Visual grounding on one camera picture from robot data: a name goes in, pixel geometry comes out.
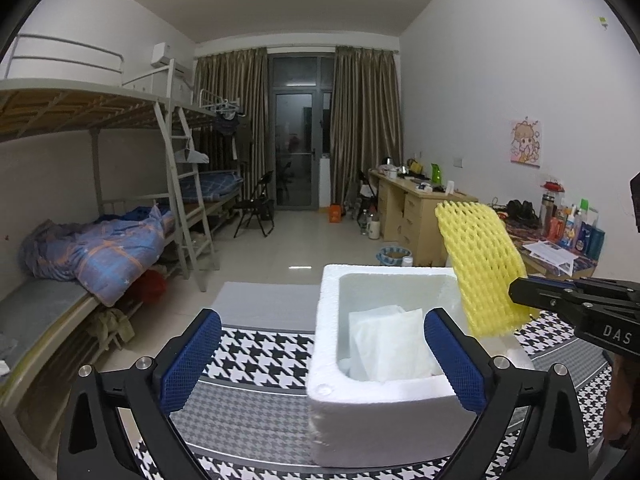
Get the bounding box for white air conditioner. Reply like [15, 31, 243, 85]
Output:
[151, 42, 172, 68]

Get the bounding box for cartoon girl wall picture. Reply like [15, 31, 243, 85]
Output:
[510, 117, 541, 167]

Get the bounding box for blue plaid blanket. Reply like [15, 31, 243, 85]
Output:
[18, 206, 175, 307]

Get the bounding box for black folding chair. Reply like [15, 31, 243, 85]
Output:
[233, 170, 274, 237]

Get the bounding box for right brown curtain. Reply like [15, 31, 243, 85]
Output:
[330, 46, 404, 204]

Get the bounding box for houndstooth table cloth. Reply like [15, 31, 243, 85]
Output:
[131, 326, 614, 480]

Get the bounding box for person's right hand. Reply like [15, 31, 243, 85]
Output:
[603, 354, 639, 451]

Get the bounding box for blue waste basket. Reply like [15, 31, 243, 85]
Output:
[375, 246, 412, 266]

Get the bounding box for wooden desk with drawers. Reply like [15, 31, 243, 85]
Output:
[369, 170, 477, 266]

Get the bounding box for brown curtain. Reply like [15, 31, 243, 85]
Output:
[195, 48, 268, 198]
[330, 46, 404, 204]

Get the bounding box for white face mask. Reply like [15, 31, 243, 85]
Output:
[341, 304, 442, 384]

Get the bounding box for black headphones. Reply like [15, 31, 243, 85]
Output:
[506, 200, 539, 226]

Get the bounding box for cluttered side desk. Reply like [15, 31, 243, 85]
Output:
[490, 194, 598, 281]

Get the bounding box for left brown curtain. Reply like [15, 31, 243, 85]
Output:
[195, 48, 268, 198]

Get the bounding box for yellow foam fruit net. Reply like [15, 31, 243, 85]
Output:
[435, 200, 539, 338]

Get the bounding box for glass balcony door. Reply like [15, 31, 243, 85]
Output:
[269, 53, 334, 210]

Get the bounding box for orange floor bag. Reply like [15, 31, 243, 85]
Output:
[328, 204, 343, 223]

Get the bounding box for white foam box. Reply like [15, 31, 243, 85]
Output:
[305, 263, 536, 468]

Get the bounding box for white metal bunk bed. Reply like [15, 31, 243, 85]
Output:
[1, 32, 227, 416]

